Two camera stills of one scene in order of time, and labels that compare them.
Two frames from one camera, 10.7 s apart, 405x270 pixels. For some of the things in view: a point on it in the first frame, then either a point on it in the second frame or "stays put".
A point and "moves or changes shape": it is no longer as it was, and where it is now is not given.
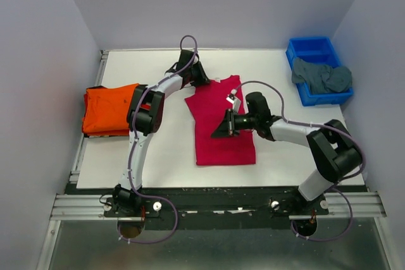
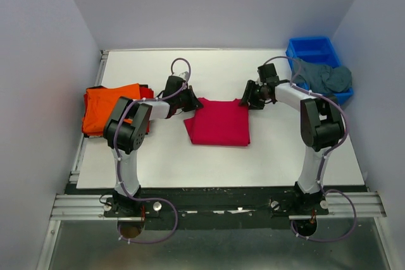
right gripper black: (226, 128) → (249, 98)
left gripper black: (202, 79) → (194, 102)
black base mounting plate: (221, 208) stays put
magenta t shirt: (210, 107) moves or changes shape
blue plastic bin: (319, 51) stays put
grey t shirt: (321, 79) stays put
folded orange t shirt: (106, 110) stays put
